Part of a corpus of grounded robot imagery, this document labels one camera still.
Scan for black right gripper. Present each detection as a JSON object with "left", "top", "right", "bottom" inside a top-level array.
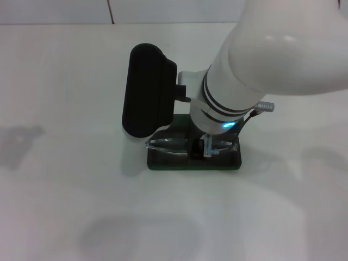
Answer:
[{"left": 189, "top": 127, "right": 208, "bottom": 160}]

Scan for green glasses case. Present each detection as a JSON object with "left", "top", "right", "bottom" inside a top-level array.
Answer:
[{"left": 146, "top": 113, "right": 243, "bottom": 172}]

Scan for clear plastic glasses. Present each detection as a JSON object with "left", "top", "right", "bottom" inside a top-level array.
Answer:
[{"left": 144, "top": 135, "right": 239, "bottom": 158}]

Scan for right gripper cable with plug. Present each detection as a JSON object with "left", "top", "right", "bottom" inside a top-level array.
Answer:
[{"left": 199, "top": 101, "right": 276, "bottom": 159}]

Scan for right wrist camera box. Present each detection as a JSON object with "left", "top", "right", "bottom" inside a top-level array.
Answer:
[{"left": 121, "top": 42, "right": 188, "bottom": 141}]

